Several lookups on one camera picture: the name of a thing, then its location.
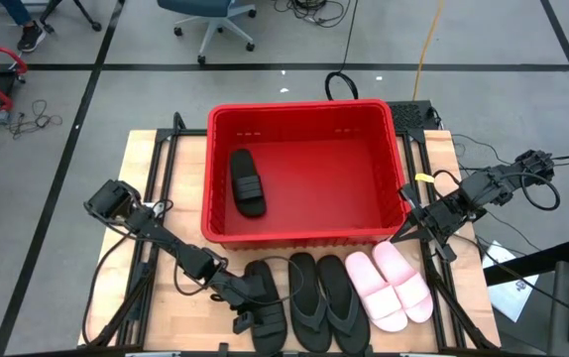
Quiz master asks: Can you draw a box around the black flip-flop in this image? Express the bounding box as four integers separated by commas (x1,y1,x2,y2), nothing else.
287,251,334,354
315,254,372,357

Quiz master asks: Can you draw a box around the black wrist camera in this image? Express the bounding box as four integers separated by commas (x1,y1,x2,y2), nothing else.
430,240,458,263
232,310,256,335

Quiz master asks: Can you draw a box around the pink slide sandal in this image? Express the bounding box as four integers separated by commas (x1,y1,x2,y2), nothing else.
344,250,409,333
371,240,435,324

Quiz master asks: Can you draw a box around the yellow extension cable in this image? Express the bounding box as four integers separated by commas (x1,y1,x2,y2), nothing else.
411,0,445,102

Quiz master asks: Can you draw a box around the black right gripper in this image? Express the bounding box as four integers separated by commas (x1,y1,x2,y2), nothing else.
389,182,470,246

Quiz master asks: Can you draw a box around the thin grey floor cable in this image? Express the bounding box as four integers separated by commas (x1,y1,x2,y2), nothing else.
5,98,63,141

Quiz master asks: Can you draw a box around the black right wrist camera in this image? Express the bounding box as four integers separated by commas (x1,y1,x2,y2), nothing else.
430,240,458,263

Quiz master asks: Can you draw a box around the black strap slide sandal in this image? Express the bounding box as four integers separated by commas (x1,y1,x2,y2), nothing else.
242,259,289,357
228,148,269,219

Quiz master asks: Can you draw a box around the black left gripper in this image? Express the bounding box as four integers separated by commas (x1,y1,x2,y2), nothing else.
208,269,288,317

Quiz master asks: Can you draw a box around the black perforated control box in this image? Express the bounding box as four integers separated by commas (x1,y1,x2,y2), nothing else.
388,100,438,133

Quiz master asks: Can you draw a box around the thick black floor cable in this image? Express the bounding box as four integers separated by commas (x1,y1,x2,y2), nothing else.
323,0,361,102

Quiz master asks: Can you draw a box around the black cable tangle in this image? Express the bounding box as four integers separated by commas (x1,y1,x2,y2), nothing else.
273,0,346,27

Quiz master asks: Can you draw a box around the black stand with casters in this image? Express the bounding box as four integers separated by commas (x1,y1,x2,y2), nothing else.
40,0,103,34

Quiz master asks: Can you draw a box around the person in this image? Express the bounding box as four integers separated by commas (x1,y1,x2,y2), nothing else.
0,0,47,54

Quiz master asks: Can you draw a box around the red plastic bin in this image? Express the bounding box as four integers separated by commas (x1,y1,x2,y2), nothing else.
200,98,411,252

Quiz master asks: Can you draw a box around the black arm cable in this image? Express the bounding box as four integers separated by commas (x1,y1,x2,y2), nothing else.
432,168,562,213
80,197,306,346

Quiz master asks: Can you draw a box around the blue office chair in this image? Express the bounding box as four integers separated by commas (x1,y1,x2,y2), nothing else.
157,0,258,66

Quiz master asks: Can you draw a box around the white paper sheet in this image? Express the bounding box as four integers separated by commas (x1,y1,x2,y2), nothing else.
482,240,539,323

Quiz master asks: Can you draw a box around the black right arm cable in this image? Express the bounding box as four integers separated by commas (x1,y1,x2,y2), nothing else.
432,168,562,213

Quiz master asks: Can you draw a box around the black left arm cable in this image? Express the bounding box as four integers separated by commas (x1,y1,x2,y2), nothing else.
80,197,306,346

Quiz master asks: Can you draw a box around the black aluminium rig frame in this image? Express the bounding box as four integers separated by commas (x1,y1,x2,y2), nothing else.
79,111,502,357

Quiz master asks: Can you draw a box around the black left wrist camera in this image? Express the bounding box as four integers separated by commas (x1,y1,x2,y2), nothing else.
232,310,256,335

